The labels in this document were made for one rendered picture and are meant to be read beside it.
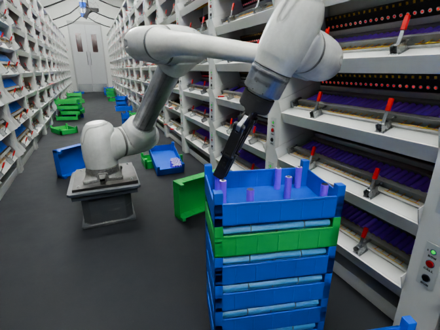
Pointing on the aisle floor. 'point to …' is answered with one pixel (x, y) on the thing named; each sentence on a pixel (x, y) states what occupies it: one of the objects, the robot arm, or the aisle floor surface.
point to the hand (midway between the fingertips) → (224, 165)
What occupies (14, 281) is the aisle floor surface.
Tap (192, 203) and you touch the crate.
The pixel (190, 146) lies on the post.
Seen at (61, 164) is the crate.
